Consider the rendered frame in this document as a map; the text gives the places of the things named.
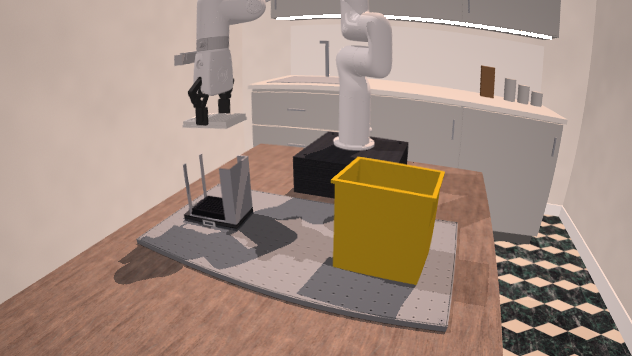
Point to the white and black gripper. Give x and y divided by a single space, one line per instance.
213 70

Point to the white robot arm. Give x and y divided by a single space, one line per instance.
214 17

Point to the yellow open-top bin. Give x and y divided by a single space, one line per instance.
380 230

